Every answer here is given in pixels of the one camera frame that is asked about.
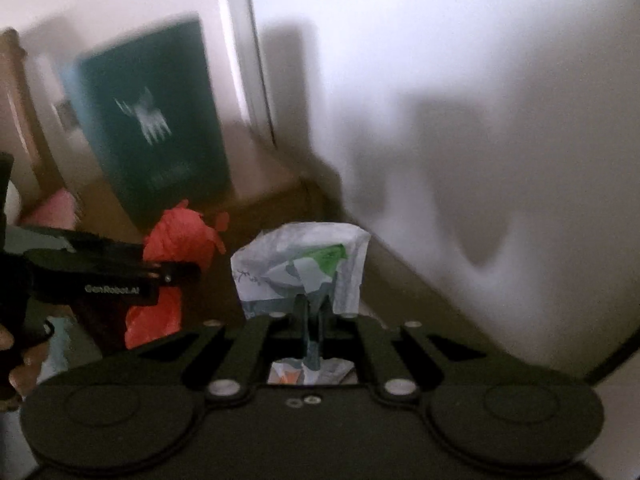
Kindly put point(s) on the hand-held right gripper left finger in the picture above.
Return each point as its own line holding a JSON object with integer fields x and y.
{"x": 302, "y": 327}

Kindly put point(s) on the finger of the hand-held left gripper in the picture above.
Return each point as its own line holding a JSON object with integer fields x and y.
{"x": 110, "y": 249}
{"x": 170, "y": 272}

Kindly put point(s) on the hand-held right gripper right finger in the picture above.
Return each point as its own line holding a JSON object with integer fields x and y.
{"x": 317, "y": 330}

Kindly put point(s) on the orange plastic bag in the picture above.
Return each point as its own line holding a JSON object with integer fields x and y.
{"x": 180, "y": 240}

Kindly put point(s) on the white printed snack wrapper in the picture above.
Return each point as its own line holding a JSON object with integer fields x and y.
{"x": 280, "y": 260}

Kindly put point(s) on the teal deer-print trash bin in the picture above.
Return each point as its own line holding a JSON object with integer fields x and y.
{"x": 150, "y": 160}

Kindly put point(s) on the person's left hand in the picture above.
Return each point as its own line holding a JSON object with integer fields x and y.
{"x": 27, "y": 367}

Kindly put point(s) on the pink printed blanket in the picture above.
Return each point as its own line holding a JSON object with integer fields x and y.
{"x": 50, "y": 207}

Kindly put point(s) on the wooden nightstand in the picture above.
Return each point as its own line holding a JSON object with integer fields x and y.
{"x": 260, "y": 180}

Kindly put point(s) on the wall socket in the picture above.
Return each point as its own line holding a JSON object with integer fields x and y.
{"x": 64, "y": 115}

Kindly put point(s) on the white wardrobe frame post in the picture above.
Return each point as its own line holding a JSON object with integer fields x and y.
{"x": 245, "y": 35}

